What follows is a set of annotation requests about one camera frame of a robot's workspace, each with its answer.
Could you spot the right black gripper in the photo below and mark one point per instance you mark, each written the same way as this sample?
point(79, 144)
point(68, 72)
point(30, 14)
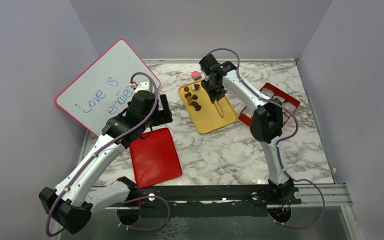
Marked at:
point(213, 96)

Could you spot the yellow plastic tray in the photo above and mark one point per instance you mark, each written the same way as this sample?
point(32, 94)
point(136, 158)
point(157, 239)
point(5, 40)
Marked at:
point(207, 119)

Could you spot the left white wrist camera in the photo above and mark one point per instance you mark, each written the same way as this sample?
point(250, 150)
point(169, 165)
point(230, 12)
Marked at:
point(144, 86)

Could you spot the dark oval chocolate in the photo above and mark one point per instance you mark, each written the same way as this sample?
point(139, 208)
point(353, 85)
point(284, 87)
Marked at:
point(198, 108)

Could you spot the pink and grey eraser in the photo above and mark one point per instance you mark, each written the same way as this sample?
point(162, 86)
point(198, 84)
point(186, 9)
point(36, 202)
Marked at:
point(196, 75)

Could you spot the red chocolate box with dividers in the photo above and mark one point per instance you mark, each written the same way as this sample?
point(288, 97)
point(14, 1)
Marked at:
point(289, 102)

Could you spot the white board with pink frame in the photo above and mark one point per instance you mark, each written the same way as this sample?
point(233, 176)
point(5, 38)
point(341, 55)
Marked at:
point(103, 90)

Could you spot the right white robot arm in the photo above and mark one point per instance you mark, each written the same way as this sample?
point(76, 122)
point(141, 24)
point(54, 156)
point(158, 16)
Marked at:
point(266, 120)

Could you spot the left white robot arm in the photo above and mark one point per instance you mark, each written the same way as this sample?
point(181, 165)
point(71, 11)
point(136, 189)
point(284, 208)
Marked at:
point(72, 202)

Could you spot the red box lid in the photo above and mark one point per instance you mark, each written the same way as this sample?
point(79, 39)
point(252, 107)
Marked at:
point(154, 158)

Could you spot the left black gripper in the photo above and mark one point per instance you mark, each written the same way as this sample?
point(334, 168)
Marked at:
point(164, 116)

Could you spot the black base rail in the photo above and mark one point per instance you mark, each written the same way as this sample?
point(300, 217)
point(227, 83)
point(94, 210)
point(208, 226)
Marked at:
point(203, 201)

